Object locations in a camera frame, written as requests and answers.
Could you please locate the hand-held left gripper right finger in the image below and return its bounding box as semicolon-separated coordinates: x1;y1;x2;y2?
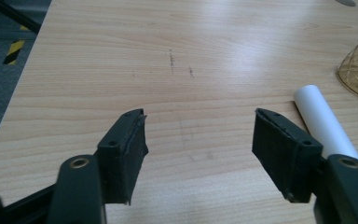
251;107;324;203

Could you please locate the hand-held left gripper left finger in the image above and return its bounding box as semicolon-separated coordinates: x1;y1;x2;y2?
96;108;149;205

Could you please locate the white electric toothbrush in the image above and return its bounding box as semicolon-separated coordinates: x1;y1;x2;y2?
293;84;358;161

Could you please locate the yellow and black floor tape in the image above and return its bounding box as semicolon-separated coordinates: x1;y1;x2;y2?
2;24;31;65

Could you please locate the black metal stand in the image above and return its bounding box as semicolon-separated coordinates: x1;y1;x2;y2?
0;0;42;40

